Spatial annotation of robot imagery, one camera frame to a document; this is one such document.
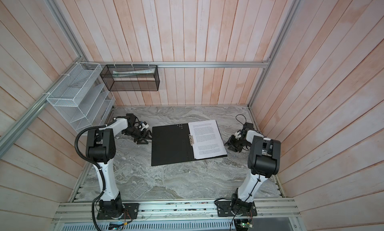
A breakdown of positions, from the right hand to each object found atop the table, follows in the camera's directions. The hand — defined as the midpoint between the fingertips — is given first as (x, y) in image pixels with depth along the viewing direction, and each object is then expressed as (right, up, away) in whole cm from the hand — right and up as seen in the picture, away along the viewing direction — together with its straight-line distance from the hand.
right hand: (227, 144), depth 97 cm
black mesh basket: (-67, +47, +7) cm, 82 cm away
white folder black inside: (-38, 0, +1) cm, 38 cm away
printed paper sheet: (-12, +2, +2) cm, 13 cm away
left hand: (-50, +2, -1) cm, 51 cm away
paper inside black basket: (-60, +46, -7) cm, 76 cm away
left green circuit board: (-62, -35, -26) cm, 75 cm away
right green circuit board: (+1, -34, -26) cm, 43 cm away
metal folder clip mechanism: (-24, +3, +3) cm, 24 cm away
